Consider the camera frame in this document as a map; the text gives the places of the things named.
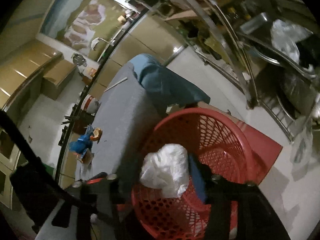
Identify kitchen faucet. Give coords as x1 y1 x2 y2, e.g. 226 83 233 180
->
90 36 116 51

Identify blue under cloth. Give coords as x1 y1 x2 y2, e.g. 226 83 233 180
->
129 54 210 116

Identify orange peel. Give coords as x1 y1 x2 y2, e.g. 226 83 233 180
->
90 128 103 141

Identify waterfall landscape poster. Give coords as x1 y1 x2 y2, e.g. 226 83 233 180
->
40 0 125 61

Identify red plastic mesh basket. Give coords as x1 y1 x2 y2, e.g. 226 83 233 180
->
131 108 255 239

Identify blue plastic bag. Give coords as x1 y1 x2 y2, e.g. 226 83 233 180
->
69 134 93 154

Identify metal storage rack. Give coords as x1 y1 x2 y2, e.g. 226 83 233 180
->
136 0 319 140

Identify upper wall cabinets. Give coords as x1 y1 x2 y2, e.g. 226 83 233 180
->
1 40 75 108

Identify white thin rod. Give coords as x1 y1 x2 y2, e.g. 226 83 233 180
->
104 77 128 93

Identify stacked red white bowls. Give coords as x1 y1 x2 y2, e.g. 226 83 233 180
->
81 94 100 114

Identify white plastic bag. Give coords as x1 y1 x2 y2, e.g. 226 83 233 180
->
139 144 189 198

